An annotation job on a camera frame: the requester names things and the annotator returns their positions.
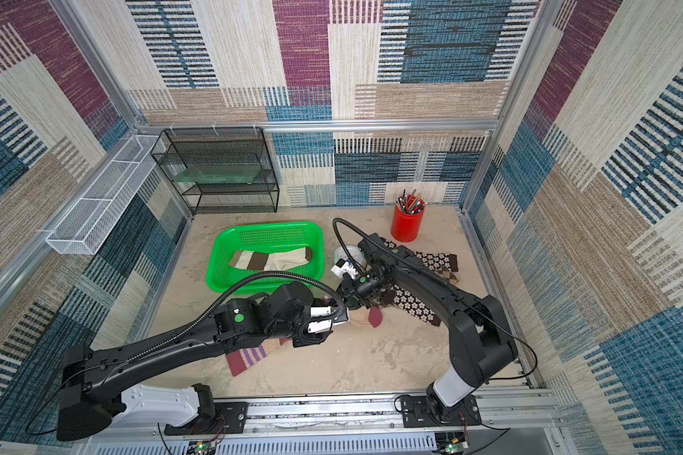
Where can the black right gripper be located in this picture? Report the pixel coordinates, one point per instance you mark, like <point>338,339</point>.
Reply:
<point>359,290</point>

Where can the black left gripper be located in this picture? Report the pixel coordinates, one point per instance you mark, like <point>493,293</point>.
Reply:
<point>311,339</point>

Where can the brown floral sock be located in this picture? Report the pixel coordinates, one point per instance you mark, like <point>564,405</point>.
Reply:
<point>436,261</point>
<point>408,303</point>

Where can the beige purple striped sock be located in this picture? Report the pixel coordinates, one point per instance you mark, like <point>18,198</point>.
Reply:
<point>242,360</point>

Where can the cream brown striped sock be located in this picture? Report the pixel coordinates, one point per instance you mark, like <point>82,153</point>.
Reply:
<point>252,260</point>
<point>293,258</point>

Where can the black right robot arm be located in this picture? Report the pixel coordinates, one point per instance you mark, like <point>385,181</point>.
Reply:
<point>481,343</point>

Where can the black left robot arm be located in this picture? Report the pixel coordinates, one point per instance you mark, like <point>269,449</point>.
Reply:
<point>261,306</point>

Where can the small white alarm clock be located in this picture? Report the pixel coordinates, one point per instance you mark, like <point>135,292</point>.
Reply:
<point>341,254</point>

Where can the red pencil cup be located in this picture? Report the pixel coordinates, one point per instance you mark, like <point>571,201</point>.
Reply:
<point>408,215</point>

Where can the green plastic basket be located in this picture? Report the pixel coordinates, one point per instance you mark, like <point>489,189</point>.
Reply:
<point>265,238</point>

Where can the green mat on shelf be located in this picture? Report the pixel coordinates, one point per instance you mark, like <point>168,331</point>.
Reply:
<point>218,174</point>

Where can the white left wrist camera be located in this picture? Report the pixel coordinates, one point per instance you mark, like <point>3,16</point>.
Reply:
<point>321,318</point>

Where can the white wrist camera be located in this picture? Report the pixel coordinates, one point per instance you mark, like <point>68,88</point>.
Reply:
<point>321,318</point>
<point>344,268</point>

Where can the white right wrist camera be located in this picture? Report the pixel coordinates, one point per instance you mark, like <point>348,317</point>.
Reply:
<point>344,268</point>

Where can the black wire mesh shelf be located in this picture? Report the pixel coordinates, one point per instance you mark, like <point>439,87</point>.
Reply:
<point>181,148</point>

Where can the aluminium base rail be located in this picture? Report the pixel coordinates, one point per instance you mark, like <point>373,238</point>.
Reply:
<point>495,420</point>

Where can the white wire mesh tray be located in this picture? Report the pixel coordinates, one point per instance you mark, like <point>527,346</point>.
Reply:
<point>87,224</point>

